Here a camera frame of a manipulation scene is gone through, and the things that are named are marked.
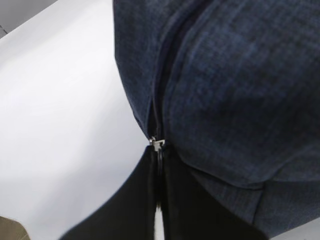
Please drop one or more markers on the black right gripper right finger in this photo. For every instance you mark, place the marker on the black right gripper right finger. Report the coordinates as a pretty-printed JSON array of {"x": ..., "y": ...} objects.
[{"x": 189, "y": 212}]

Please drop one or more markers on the navy blue insulated lunch bag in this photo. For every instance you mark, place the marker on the navy blue insulated lunch bag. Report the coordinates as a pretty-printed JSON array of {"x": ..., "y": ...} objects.
[{"x": 234, "y": 87}]

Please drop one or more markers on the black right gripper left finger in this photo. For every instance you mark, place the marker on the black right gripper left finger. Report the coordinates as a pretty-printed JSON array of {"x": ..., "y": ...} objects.
[{"x": 130, "y": 213}]

